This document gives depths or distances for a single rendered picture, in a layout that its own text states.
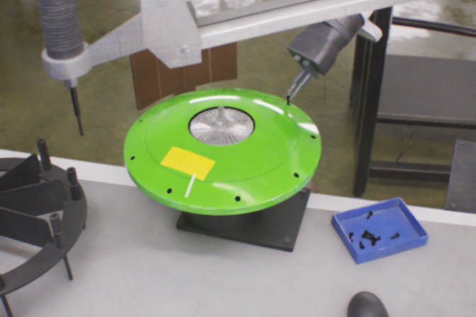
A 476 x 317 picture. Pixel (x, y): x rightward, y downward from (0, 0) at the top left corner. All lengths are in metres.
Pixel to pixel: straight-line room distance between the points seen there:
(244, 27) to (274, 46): 2.87
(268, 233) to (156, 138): 0.24
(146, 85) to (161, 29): 1.10
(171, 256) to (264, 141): 0.24
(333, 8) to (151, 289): 0.53
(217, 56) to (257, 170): 0.92
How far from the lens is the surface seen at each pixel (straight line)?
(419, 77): 2.74
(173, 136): 0.93
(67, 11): 0.60
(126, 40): 0.62
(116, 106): 3.02
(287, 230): 1.00
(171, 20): 0.58
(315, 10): 0.61
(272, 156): 0.89
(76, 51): 0.62
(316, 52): 0.99
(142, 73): 1.65
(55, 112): 3.06
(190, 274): 0.95
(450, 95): 2.65
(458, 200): 1.23
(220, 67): 1.77
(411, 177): 2.41
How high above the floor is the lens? 1.64
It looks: 37 degrees down
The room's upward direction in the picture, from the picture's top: 2 degrees counter-clockwise
